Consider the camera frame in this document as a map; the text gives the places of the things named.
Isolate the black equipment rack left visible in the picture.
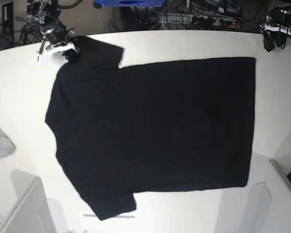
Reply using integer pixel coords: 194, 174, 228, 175
2, 0, 14, 39

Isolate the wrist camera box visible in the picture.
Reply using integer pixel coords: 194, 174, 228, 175
34, 52, 49, 65

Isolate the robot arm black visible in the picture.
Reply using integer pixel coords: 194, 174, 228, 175
260, 0, 291, 52
27, 0, 81, 62

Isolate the white bin right front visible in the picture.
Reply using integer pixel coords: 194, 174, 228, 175
243, 160, 291, 233

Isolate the coiled black cables left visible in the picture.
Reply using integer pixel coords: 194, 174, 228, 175
16, 17, 43, 46

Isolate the blue plastic bin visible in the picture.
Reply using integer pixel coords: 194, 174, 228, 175
101, 0, 165, 7

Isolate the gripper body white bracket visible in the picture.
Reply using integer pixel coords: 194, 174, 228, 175
38, 24, 81, 57
259, 9, 291, 49

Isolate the black T-shirt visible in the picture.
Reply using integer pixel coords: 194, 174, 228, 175
45, 36, 256, 220

